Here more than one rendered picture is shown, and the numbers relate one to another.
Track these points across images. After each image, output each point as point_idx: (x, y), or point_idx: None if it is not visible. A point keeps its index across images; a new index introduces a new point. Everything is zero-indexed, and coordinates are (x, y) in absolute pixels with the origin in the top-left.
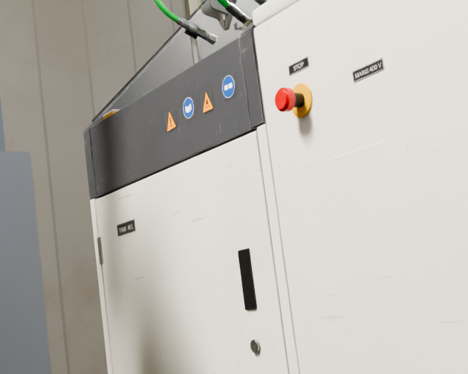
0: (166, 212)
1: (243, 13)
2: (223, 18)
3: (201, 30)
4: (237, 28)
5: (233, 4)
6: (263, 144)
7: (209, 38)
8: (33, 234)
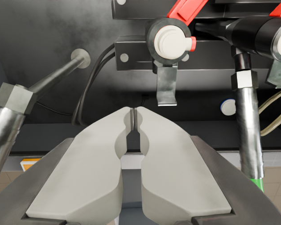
0: None
1: (260, 137)
2: (127, 131)
3: (10, 145)
4: (167, 96)
5: (263, 167)
6: None
7: (30, 112)
8: None
